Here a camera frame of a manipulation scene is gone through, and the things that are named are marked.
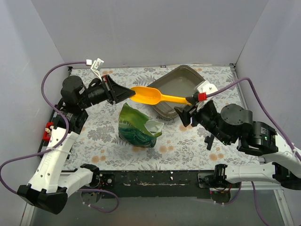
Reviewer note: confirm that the black white checkerboard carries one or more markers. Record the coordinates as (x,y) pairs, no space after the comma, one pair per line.
(43,145)

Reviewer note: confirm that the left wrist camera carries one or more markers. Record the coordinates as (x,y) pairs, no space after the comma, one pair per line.
(95,66)

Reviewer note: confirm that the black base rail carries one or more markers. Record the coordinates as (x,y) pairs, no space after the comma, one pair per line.
(156,183)

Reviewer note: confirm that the small black clip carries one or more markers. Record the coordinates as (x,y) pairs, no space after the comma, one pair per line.
(209,141)

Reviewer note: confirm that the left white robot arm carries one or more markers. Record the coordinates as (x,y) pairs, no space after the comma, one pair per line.
(46,190)

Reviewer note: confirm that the yellow plastic scoop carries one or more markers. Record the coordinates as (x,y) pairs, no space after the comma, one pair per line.
(152,96)

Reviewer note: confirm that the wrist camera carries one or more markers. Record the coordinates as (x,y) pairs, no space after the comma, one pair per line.
(207,88)
(95,66)

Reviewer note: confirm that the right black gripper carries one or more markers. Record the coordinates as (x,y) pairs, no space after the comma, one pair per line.
(193,114)

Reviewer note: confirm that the grey litter box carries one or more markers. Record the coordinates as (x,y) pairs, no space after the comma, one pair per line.
(180,82)

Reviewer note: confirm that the red tray with pieces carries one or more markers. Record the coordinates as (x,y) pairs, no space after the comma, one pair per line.
(47,132)

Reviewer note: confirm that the green litter bag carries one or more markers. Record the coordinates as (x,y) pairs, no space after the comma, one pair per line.
(137,128)

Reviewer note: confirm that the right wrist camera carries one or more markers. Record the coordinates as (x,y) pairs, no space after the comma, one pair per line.
(207,88)

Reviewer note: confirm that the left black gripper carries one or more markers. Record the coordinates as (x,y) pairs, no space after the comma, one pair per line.
(108,89)

